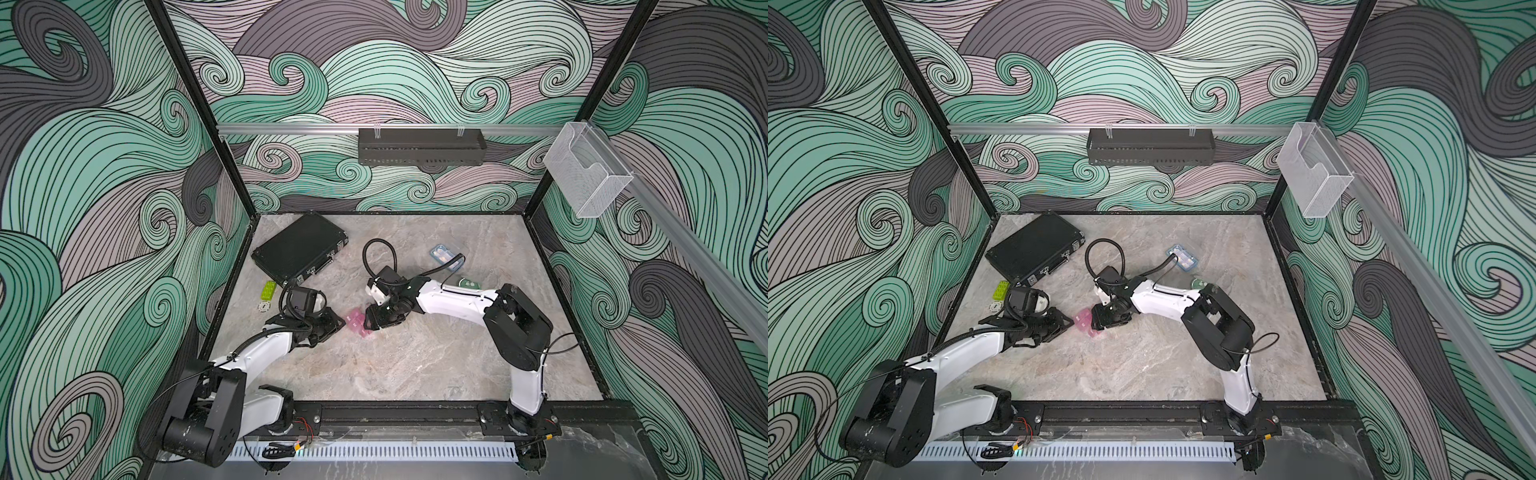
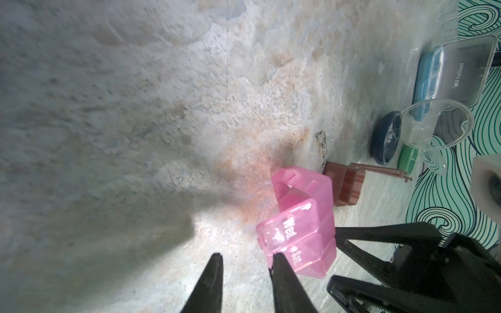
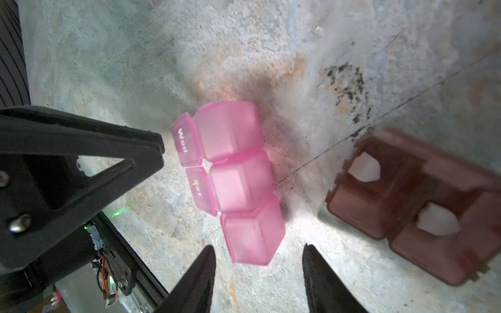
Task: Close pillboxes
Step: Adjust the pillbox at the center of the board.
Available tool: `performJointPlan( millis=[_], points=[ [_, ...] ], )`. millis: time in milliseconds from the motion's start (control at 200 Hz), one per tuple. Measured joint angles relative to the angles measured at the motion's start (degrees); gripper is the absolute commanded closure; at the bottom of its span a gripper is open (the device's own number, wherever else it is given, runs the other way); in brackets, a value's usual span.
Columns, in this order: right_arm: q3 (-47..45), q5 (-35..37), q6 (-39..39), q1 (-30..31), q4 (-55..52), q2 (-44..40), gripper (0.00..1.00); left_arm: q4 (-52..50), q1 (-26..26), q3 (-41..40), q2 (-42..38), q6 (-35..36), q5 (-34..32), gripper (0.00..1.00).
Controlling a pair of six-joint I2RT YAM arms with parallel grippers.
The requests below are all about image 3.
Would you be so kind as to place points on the dark red two-compartment pillbox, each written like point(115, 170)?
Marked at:
point(438, 211)

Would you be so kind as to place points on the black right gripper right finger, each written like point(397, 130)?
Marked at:
point(325, 291)

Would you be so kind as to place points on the pink three-compartment pillbox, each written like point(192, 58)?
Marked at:
point(230, 176)

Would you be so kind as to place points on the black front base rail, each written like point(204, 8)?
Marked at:
point(123, 276)

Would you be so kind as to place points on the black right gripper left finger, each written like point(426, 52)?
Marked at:
point(193, 293)

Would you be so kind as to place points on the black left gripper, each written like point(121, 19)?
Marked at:
point(57, 171)

